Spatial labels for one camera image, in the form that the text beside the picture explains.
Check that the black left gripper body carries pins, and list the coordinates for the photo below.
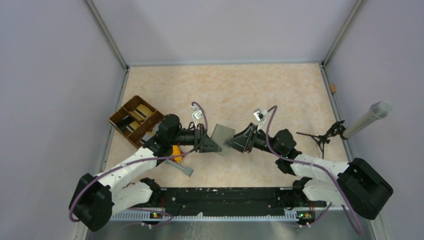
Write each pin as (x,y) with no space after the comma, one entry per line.
(192,137)

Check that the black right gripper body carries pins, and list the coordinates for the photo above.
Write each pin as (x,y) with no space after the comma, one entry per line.
(260,141)

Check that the grey card holder wallet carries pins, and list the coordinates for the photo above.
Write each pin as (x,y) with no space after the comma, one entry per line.
(219,135)

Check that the brown woven divided basket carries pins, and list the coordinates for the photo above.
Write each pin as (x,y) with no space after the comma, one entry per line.
(146,127)

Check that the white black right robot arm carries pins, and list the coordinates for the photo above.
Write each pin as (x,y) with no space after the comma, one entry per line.
(355,184)

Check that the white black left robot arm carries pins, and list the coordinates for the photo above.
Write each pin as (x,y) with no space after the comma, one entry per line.
(98,197)

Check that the gold card in basket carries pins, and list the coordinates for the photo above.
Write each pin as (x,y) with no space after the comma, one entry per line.
(142,112)

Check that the black shiny credit card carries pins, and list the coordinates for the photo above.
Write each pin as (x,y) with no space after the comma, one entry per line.
(127,124)

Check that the grey plastic toy bolt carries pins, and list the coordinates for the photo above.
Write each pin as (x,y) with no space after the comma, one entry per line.
(185,169)

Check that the small wooden block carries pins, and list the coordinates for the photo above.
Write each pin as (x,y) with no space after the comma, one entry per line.
(332,88)

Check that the silver metal tube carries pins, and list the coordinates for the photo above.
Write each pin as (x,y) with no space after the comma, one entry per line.
(377,111)

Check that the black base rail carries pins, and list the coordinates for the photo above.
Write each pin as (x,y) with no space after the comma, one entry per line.
(229,202)

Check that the black clamp bracket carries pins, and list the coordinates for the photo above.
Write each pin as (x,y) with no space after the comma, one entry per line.
(336,129)

